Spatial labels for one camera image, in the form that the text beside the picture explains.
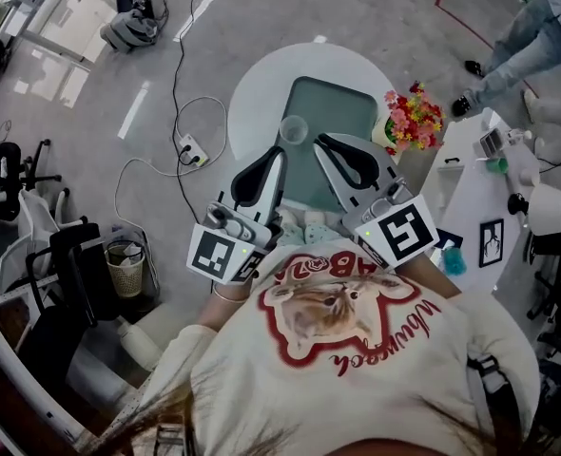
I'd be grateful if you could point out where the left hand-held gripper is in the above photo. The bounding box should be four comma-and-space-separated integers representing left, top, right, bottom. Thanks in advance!
186, 150, 289, 285

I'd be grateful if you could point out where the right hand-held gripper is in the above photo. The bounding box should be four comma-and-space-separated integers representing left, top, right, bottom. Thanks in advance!
313, 133, 441, 270

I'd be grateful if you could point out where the clear plastic cup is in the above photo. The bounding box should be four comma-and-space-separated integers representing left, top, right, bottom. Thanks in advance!
279, 115, 309, 147

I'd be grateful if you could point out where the grey-green tray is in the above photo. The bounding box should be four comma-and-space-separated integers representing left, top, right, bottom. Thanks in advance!
278, 76, 380, 211

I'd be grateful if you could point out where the person's left forearm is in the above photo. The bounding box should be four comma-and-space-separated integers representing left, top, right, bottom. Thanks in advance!
196, 273, 254, 336

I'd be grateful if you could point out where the person's right forearm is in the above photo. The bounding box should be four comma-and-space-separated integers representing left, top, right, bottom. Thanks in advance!
394, 253, 463, 301

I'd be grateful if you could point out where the small white cup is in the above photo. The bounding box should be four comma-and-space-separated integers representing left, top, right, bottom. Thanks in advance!
517, 165, 542, 188

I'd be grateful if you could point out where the cream pot of artificial flowers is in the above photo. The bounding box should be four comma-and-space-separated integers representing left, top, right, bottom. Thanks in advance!
370, 80, 449, 159

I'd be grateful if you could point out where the white power strip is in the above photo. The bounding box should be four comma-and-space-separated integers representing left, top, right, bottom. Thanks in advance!
177, 133, 211, 167

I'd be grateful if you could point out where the round white side table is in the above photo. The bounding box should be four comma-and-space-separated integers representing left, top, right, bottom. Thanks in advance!
226, 41, 400, 180

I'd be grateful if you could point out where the curved white desk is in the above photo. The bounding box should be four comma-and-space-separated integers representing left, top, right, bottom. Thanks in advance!
420, 106, 555, 298

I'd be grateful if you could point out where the black smartphone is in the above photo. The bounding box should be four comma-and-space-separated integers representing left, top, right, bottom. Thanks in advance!
431, 228, 465, 256

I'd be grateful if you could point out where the teal fuzzy sponge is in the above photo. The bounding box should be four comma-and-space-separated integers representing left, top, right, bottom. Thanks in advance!
441, 247, 469, 277

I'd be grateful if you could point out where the grey and white box device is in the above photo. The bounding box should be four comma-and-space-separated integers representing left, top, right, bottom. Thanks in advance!
478, 127, 505, 158

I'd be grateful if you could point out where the clear water bottle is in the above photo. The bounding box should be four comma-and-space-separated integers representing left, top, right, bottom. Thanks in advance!
502, 127, 534, 145

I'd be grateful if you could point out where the wicker waste basket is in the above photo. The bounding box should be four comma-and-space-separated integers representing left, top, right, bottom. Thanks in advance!
104, 238, 147, 299

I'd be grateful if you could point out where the red floor tape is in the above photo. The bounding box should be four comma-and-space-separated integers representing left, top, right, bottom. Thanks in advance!
434, 0, 539, 98

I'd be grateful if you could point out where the white table lamp black base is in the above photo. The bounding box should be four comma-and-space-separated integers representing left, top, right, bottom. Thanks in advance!
507, 181, 561, 238

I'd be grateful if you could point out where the cream armchair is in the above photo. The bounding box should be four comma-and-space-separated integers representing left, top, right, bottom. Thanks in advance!
115, 300, 189, 374

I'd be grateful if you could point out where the grey backpack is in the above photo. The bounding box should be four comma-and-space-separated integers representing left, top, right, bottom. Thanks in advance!
99, 9, 162, 55

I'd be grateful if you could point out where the person's white printed shirt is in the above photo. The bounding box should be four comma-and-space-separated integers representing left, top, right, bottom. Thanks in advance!
137, 237, 542, 456

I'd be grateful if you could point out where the white mesh chair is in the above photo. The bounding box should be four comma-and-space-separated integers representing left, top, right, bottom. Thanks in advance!
0, 186, 90, 298

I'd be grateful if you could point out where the white metal table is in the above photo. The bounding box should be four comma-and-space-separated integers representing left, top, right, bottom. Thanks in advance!
2, 0, 102, 68

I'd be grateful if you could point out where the white perforated shelf rack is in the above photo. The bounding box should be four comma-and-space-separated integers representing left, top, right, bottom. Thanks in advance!
0, 273, 151, 456

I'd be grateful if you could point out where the white cable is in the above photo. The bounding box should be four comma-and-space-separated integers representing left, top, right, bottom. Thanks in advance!
113, 95, 229, 256

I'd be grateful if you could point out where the white box with black handle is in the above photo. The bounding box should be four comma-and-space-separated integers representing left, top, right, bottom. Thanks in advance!
435, 155, 468, 180

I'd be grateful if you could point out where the thin gold bracelet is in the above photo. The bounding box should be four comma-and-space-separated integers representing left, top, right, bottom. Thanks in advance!
212, 284, 249, 305

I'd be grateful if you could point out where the black cable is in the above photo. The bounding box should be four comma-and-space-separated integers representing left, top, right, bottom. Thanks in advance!
172, 0, 205, 230

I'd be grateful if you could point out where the black picture frame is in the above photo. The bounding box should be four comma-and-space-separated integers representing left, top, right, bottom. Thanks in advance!
478, 217, 506, 270

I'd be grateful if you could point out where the black metal-frame chair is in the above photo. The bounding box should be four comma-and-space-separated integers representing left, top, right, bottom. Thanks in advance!
25, 216, 105, 336

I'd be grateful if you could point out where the grey shoulder strap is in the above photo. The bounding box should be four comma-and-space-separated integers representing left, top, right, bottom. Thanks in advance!
464, 352, 525, 446

